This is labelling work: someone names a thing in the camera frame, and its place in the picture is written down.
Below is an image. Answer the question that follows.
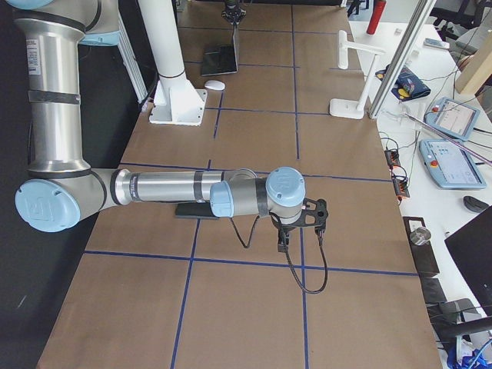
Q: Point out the orange black electronics board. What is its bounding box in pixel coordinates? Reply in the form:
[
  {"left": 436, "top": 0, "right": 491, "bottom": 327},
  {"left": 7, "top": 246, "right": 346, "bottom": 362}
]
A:
[{"left": 384, "top": 148, "right": 410, "bottom": 202}]

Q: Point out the black computer mouse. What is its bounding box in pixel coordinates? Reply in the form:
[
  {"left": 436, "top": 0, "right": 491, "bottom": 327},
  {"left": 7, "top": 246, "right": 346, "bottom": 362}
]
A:
[{"left": 463, "top": 195, "right": 490, "bottom": 214}]

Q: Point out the near teach pendant tablet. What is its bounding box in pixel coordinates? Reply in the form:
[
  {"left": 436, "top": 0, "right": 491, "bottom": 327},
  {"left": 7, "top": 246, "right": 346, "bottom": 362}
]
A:
[{"left": 419, "top": 139, "right": 487, "bottom": 190}]

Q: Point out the metal cup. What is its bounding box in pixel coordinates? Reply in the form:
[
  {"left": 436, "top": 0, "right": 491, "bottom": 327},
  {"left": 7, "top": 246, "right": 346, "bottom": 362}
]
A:
[{"left": 409, "top": 227, "right": 431, "bottom": 246}]

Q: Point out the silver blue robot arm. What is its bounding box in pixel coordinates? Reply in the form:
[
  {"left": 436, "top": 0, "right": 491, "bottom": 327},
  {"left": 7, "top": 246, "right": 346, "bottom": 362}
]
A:
[{"left": 12, "top": 1, "right": 328, "bottom": 252}]

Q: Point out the aluminium frame post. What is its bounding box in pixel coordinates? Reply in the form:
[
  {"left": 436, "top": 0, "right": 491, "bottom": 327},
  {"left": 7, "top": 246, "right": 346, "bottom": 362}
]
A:
[{"left": 368, "top": 0, "right": 436, "bottom": 119}]

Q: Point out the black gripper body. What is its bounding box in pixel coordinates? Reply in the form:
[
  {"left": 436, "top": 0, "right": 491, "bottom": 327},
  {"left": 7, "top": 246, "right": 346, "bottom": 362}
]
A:
[
  {"left": 221, "top": 0, "right": 246, "bottom": 24},
  {"left": 275, "top": 198, "right": 328, "bottom": 253}
]

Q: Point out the red bottle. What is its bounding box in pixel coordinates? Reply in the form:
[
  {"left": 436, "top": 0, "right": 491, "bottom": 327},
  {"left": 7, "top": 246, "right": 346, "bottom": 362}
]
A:
[{"left": 366, "top": 0, "right": 387, "bottom": 35}]

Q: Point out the grey laptop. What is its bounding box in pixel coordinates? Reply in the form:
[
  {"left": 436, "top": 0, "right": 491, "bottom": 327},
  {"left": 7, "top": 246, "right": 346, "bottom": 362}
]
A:
[{"left": 201, "top": 25, "right": 239, "bottom": 76}]

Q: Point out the white desk lamp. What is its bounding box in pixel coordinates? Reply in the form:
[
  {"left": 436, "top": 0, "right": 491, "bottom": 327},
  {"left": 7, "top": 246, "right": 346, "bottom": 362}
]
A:
[{"left": 329, "top": 30, "right": 387, "bottom": 121}]

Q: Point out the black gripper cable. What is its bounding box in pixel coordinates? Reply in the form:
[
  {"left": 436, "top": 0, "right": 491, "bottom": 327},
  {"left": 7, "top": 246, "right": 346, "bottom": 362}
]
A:
[{"left": 229, "top": 214, "right": 329, "bottom": 295}]

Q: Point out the far teach pendant tablet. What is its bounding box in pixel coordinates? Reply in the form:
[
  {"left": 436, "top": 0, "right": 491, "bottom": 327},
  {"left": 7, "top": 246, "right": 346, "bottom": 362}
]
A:
[{"left": 424, "top": 97, "right": 480, "bottom": 141}]

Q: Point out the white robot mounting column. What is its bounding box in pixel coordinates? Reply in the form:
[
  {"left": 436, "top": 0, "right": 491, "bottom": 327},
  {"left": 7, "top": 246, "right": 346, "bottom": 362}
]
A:
[{"left": 138, "top": 0, "right": 208, "bottom": 126}]

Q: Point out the black flat pad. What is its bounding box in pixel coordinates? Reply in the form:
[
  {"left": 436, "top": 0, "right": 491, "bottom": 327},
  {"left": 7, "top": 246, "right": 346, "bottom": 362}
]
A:
[{"left": 175, "top": 202, "right": 218, "bottom": 220}]

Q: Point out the black monitor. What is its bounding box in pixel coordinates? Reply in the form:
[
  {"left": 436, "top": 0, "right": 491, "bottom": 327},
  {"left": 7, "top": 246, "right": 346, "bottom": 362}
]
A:
[{"left": 445, "top": 207, "right": 492, "bottom": 316}]

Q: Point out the teach pendant tablet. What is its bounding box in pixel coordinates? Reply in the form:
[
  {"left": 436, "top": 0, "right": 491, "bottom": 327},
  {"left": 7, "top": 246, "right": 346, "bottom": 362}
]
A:
[
  {"left": 419, "top": 139, "right": 487, "bottom": 190},
  {"left": 424, "top": 97, "right": 480, "bottom": 141}
]

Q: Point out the white computer mouse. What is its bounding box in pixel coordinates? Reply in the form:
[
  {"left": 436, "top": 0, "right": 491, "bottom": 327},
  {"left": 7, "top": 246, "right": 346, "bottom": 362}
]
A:
[{"left": 204, "top": 80, "right": 225, "bottom": 91}]

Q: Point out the blue space pattern pouch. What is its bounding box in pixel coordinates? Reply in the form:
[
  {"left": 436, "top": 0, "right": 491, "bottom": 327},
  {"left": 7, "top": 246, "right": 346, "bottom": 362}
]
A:
[{"left": 391, "top": 66, "right": 431, "bottom": 102}]

